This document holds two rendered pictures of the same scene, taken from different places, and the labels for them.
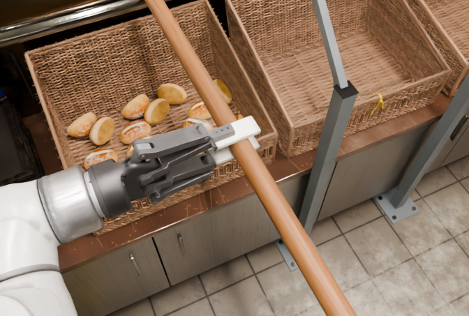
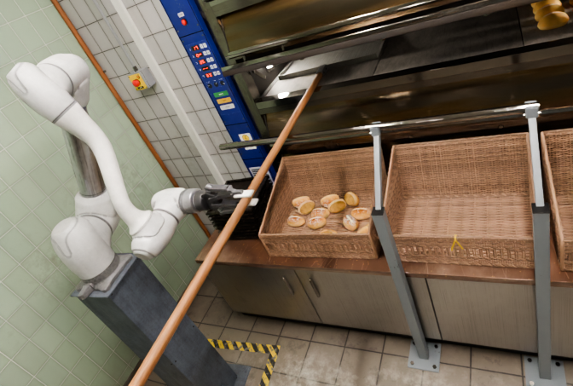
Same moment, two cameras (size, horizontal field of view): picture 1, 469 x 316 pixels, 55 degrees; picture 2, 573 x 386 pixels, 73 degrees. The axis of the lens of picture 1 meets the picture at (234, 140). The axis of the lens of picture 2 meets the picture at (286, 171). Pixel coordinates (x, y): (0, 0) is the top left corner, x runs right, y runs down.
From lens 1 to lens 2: 1.04 m
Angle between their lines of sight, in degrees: 48
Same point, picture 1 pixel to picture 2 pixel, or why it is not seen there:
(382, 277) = not seen: outside the picture
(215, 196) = (332, 262)
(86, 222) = (188, 206)
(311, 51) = (466, 198)
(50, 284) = (166, 217)
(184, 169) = (228, 203)
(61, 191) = (186, 193)
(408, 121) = (500, 273)
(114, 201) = (197, 202)
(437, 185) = not seen: outside the picture
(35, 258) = (168, 209)
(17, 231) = (169, 198)
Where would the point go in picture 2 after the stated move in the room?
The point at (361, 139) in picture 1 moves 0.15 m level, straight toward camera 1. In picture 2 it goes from (448, 269) to (415, 287)
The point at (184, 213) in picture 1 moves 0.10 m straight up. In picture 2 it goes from (311, 263) to (304, 249)
